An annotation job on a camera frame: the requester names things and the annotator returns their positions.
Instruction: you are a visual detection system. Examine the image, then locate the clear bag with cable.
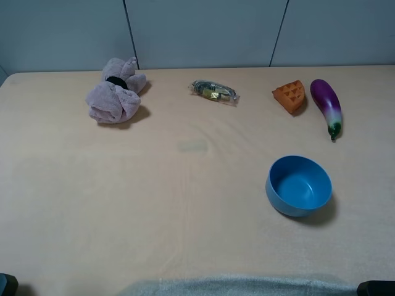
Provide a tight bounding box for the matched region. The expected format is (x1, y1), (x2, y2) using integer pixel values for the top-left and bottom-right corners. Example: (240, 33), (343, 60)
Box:
(189, 80), (239, 107)

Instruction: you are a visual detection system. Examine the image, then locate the pink folded towel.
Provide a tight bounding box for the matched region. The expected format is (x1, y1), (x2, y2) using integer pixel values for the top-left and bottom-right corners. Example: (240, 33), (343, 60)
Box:
(85, 57), (147, 124)

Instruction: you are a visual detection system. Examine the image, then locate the orange waffle toy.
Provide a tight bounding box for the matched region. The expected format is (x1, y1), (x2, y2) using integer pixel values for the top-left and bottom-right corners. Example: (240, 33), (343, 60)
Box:
(272, 80), (306, 115)

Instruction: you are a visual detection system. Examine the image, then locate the black object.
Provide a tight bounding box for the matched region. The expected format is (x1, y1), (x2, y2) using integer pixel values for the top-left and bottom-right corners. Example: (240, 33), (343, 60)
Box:
(357, 280), (395, 296)
(0, 273), (19, 296)

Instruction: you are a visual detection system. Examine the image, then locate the black object bottom left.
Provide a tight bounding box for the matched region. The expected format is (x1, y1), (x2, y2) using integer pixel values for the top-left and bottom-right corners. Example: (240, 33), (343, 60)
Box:
(0, 273), (19, 296)

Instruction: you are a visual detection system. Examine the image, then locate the purple toy eggplant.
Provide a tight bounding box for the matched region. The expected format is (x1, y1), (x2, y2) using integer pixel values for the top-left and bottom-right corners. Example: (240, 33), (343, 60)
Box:
(310, 79), (343, 142)

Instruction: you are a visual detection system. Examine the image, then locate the black object bottom right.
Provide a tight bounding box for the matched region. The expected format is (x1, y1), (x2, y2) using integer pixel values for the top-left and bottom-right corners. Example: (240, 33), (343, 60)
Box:
(357, 280), (395, 296)

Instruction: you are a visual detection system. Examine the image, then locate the blue plastic bowl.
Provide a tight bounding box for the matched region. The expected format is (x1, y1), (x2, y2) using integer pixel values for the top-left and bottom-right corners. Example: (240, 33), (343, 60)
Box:
(265, 155), (333, 218)

